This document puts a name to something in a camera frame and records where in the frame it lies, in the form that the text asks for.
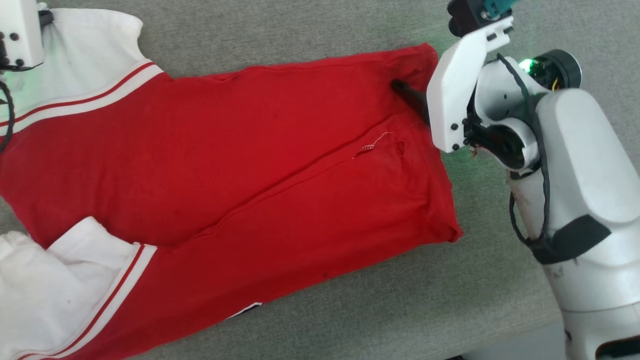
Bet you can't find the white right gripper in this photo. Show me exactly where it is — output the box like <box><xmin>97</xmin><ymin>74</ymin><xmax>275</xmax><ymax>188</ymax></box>
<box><xmin>390</xmin><ymin>15</ymin><xmax>515</xmax><ymax>154</ymax></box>

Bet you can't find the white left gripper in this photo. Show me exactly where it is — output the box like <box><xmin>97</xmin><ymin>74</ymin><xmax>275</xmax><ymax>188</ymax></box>
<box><xmin>0</xmin><ymin>0</ymin><xmax>47</xmax><ymax>72</ymax></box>

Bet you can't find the red white sports jersey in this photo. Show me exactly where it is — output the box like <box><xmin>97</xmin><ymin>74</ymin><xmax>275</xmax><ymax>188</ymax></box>
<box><xmin>0</xmin><ymin>7</ymin><xmax>464</xmax><ymax>360</ymax></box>

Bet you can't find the grey fabric sofa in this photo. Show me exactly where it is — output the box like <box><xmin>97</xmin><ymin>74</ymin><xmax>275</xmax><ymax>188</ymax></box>
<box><xmin>0</xmin><ymin>0</ymin><xmax>640</xmax><ymax>360</ymax></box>

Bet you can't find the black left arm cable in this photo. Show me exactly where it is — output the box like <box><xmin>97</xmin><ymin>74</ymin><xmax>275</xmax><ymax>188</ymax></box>
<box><xmin>0</xmin><ymin>80</ymin><xmax>16</xmax><ymax>153</ymax></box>

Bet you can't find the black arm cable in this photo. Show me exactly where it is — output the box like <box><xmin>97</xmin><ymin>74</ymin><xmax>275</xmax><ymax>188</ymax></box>
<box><xmin>0</xmin><ymin>80</ymin><xmax>16</xmax><ymax>153</ymax></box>
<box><xmin>496</xmin><ymin>52</ymin><xmax>552</xmax><ymax>251</ymax></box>

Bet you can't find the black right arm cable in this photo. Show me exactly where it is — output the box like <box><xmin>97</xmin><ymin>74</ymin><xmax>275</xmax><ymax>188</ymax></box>
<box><xmin>496</xmin><ymin>52</ymin><xmax>552</xmax><ymax>251</ymax></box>

